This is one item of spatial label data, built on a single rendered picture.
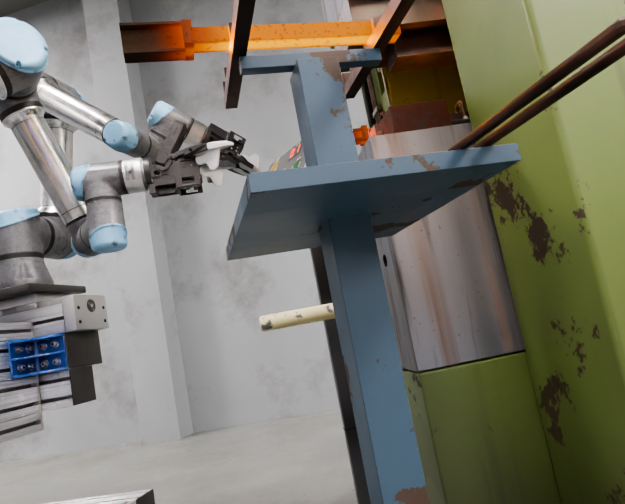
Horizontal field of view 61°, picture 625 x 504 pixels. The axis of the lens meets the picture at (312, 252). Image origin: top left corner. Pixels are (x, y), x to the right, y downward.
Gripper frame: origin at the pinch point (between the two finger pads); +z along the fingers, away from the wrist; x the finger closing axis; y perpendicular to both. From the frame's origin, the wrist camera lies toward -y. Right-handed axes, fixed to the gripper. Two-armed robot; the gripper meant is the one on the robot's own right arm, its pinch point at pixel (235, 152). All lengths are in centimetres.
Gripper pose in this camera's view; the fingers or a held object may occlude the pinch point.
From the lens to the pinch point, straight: 124.1
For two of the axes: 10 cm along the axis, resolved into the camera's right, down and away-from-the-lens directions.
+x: 1.1, -1.6, -9.8
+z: 9.8, -1.6, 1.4
